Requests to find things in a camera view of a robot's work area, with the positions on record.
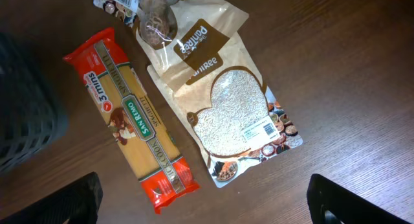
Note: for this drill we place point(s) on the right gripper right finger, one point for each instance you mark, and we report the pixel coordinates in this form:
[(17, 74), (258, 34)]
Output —
[(329, 202)]

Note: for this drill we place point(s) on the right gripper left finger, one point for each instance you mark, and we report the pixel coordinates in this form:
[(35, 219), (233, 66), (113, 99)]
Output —
[(78, 202)]

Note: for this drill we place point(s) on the beige rice pouch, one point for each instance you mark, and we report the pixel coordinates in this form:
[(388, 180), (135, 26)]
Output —
[(233, 116)]

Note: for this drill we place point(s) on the clear mushroom pouch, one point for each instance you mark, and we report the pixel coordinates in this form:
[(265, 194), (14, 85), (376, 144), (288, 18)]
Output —
[(178, 36)]

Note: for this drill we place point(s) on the San Remo spaghetti packet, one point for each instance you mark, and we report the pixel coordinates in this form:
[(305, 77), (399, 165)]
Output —
[(138, 130)]

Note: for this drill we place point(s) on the grey plastic slotted basket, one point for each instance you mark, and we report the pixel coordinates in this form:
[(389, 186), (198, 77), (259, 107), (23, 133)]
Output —
[(32, 116)]

